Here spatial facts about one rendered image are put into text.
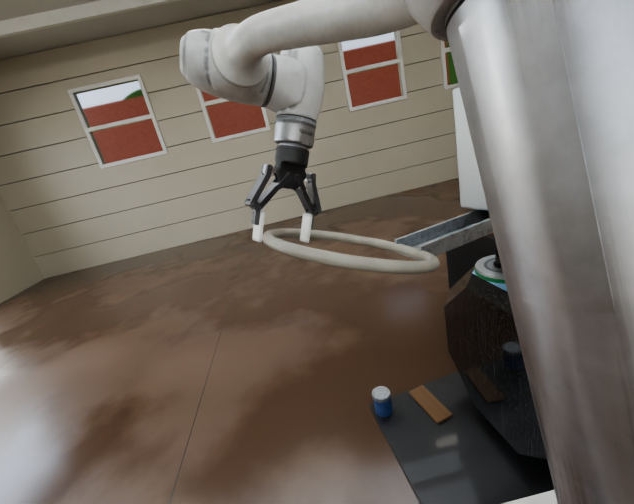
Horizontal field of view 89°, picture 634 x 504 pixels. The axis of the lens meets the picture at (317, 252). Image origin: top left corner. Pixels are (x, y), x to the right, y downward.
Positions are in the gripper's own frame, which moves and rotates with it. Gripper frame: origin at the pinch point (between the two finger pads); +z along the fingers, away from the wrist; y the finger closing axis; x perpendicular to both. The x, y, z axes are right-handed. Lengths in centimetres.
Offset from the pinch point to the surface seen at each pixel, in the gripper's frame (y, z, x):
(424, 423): 110, 98, 5
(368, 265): 8.5, 2.5, -19.5
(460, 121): 66, -42, -4
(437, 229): 61, -5, -6
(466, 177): 73, -24, -7
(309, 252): 0.9, 1.8, -9.2
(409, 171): 590, -96, 360
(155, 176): 153, -9, 662
